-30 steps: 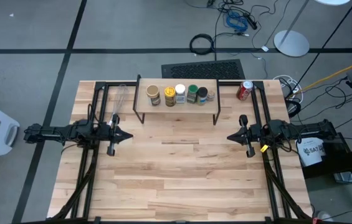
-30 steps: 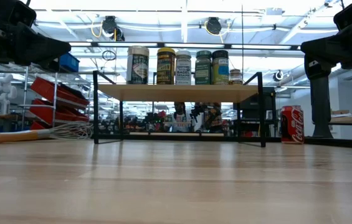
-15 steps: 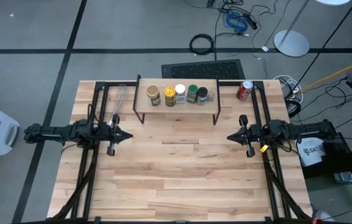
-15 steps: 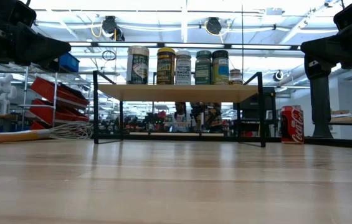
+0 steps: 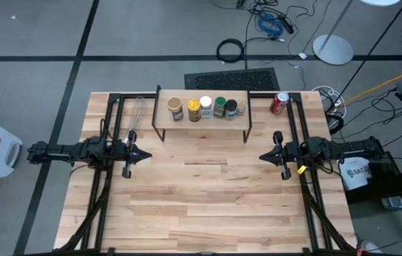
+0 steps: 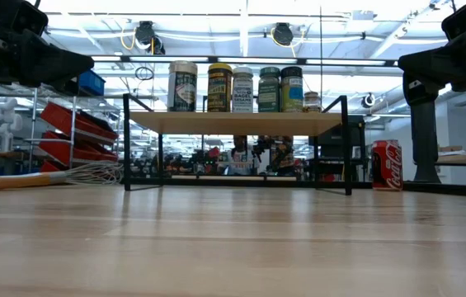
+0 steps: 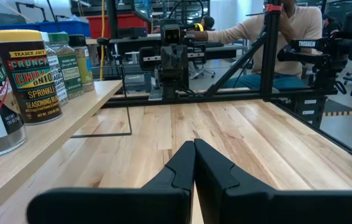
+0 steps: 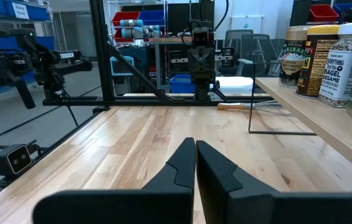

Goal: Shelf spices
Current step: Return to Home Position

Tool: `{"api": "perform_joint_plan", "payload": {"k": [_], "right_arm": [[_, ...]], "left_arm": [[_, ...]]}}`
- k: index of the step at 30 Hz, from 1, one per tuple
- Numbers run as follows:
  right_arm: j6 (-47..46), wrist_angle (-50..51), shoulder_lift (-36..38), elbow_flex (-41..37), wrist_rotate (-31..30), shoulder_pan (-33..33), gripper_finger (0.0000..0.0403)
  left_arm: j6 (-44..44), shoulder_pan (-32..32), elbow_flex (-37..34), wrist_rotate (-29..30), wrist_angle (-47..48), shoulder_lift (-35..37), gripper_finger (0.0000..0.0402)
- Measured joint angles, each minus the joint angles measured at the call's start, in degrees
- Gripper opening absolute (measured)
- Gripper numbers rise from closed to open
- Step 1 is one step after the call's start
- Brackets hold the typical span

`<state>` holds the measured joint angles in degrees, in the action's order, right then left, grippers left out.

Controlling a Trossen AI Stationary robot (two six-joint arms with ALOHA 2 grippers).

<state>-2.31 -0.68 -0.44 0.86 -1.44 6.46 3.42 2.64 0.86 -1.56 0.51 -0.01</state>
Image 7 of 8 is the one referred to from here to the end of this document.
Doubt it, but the green lid oregano jar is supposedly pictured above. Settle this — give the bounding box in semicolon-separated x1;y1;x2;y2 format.
47;32;85;100

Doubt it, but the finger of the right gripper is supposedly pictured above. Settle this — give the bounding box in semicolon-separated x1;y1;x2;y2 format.
161;45;175;75
173;45;189;75

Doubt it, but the yellow hanging cable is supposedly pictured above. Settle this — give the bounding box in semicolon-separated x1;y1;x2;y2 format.
100;0;107;82

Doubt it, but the person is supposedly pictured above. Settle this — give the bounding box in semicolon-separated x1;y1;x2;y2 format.
188;0;325;91
321;12;340;39
193;15;216;32

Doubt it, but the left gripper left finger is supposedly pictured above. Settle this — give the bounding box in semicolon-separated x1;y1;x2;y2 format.
27;140;196;224

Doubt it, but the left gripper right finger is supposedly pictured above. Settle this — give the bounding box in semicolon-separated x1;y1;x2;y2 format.
194;138;352;224

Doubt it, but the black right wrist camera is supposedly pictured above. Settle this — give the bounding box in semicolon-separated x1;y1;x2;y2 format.
159;18;182;45

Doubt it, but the red frame clamp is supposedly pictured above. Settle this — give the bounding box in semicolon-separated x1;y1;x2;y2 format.
265;3;283;14

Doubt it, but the black aluminium table frame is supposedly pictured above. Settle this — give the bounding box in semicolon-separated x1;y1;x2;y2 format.
100;0;352;170

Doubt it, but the red storage tote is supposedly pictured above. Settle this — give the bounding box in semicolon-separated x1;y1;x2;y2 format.
86;13;152;40

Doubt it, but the blue storage tote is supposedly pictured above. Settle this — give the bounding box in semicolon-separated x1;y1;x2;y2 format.
0;19;92;39

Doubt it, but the yellow lid chili onion jar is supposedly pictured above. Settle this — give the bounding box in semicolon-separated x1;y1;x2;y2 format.
0;29;64;126

